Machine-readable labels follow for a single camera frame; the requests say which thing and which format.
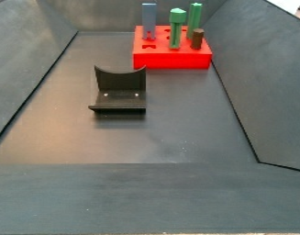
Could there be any black curved fixture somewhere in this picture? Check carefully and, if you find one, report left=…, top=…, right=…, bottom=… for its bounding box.
left=88, top=67, right=145, bottom=112

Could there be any red peg board base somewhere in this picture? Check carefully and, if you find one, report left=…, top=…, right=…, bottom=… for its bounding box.
left=132, top=26, right=212, bottom=69

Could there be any brown cylinder peg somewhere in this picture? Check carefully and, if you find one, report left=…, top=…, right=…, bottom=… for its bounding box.
left=190, top=28, right=204, bottom=50

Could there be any green pentagon peg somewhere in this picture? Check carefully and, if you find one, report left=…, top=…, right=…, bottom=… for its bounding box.
left=169, top=8, right=186, bottom=50

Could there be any green star peg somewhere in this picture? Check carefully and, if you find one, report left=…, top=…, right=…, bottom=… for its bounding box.
left=186, top=3, right=202, bottom=39

